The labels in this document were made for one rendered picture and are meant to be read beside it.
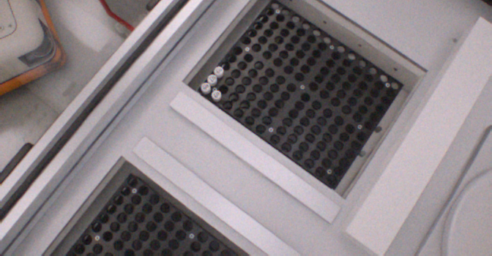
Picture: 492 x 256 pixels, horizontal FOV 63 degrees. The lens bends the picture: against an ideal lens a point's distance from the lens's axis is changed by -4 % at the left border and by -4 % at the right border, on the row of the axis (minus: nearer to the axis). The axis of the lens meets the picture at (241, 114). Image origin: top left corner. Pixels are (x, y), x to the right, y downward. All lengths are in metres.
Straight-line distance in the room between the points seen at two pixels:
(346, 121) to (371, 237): 0.17
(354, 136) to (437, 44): 0.16
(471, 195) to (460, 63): 0.16
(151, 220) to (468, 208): 0.37
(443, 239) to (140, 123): 0.37
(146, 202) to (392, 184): 0.29
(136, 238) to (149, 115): 0.15
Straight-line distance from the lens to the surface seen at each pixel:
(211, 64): 0.64
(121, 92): 0.48
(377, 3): 0.59
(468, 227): 0.51
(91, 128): 0.48
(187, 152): 0.50
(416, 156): 0.50
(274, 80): 0.57
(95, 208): 0.63
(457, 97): 0.54
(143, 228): 0.54
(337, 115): 0.57
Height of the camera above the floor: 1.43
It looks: 75 degrees down
